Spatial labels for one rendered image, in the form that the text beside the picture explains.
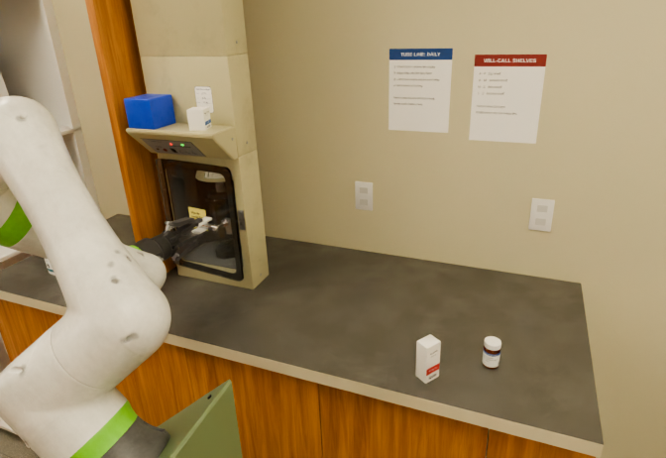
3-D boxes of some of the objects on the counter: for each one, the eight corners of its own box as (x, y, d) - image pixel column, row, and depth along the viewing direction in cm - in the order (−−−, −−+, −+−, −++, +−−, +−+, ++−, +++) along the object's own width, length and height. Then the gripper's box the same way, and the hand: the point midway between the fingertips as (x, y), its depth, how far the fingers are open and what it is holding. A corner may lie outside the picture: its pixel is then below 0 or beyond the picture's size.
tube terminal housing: (217, 246, 198) (189, 51, 169) (286, 257, 186) (271, 50, 157) (177, 275, 176) (139, 57, 148) (254, 289, 165) (228, 56, 136)
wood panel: (222, 229, 213) (171, -149, 161) (227, 230, 212) (178, -151, 160) (144, 283, 171) (42, -204, 119) (150, 285, 170) (51, -206, 118)
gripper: (166, 277, 137) (221, 243, 157) (158, 230, 132) (215, 201, 151) (148, 272, 141) (203, 239, 160) (139, 226, 135) (197, 198, 155)
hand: (202, 225), depth 153 cm, fingers closed, pressing on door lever
